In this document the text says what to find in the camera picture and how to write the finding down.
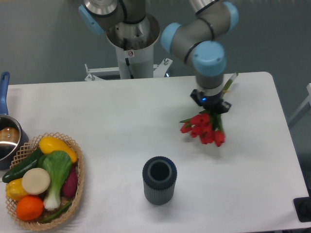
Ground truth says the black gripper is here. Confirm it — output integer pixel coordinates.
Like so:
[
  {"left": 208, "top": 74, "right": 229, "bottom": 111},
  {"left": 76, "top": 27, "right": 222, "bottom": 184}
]
[{"left": 190, "top": 89, "right": 231, "bottom": 114}]

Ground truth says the yellow bell pepper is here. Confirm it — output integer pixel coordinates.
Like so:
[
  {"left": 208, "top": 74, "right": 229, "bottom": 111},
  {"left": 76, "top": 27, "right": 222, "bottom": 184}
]
[{"left": 6, "top": 178, "right": 29, "bottom": 201}]

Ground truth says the red tulip bouquet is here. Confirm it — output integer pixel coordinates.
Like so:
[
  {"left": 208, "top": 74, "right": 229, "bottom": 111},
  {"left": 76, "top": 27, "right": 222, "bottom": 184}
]
[{"left": 179, "top": 72, "right": 240, "bottom": 148}]

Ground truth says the woven wicker basket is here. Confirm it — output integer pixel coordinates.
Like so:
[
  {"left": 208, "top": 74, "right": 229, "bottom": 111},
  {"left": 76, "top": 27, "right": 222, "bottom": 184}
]
[{"left": 6, "top": 133, "right": 85, "bottom": 231}]

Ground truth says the orange fruit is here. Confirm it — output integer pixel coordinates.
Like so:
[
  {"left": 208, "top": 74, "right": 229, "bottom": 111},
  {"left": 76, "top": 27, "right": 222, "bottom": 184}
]
[{"left": 16, "top": 196, "right": 44, "bottom": 221}]

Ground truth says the black device at edge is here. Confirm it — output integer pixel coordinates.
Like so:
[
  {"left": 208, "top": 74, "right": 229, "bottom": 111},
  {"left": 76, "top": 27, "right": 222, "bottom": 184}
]
[{"left": 293, "top": 197, "right": 311, "bottom": 222}]

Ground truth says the green bok choy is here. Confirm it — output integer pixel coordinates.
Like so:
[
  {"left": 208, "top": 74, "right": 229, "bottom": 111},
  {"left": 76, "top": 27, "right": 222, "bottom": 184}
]
[{"left": 42, "top": 150, "right": 71, "bottom": 211}]

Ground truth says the purple sweet potato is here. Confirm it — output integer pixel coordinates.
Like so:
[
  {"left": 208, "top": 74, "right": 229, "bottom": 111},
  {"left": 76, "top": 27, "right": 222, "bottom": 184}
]
[{"left": 62, "top": 166, "right": 78, "bottom": 198}]

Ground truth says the beige round disc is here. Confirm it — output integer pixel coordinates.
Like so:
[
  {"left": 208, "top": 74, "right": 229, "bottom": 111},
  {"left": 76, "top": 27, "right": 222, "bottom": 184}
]
[{"left": 22, "top": 168, "right": 51, "bottom": 195}]

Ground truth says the green chili pepper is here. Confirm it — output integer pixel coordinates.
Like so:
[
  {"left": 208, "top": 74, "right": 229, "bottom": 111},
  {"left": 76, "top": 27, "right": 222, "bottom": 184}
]
[{"left": 39, "top": 201, "right": 72, "bottom": 224}]

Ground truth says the dark grey ribbed vase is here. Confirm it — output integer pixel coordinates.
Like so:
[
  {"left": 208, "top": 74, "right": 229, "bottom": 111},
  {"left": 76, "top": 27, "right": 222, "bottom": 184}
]
[{"left": 142, "top": 156, "right": 177, "bottom": 205}]

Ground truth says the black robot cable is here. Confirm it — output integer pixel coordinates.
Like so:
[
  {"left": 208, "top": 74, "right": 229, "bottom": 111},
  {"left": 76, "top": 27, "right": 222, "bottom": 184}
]
[{"left": 122, "top": 38, "right": 135, "bottom": 79}]

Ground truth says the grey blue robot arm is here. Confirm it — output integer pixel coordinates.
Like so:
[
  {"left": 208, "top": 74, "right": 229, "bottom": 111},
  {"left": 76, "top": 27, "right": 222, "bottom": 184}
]
[{"left": 79, "top": 0, "right": 239, "bottom": 114}]

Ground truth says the yellow squash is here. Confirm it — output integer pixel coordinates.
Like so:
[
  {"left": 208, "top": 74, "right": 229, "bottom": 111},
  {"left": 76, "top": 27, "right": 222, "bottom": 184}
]
[{"left": 39, "top": 136, "right": 78, "bottom": 164}]

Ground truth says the white metal base frame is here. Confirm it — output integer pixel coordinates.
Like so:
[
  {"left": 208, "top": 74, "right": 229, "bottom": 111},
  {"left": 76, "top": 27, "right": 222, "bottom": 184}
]
[{"left": 84, "top": 58, "right": 173, "bottom": 81}]

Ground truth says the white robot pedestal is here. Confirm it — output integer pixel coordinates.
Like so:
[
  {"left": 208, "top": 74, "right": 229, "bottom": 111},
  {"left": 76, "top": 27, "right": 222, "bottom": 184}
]
[{"left": 106, "top": 13, "right": 160, "bottom": 70}]

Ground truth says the blue handled saucepan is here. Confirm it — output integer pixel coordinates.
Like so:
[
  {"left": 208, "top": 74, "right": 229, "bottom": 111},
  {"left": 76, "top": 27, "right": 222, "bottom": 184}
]
[{"left": 0, "top": 71, "right": 29, "bottom": 170}]

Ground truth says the dark green cucumber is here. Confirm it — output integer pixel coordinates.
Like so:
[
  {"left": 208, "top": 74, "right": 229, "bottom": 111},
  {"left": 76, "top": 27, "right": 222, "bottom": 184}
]
[{"left": 2, "top": 148, "right": 44, "bottom": 183}]

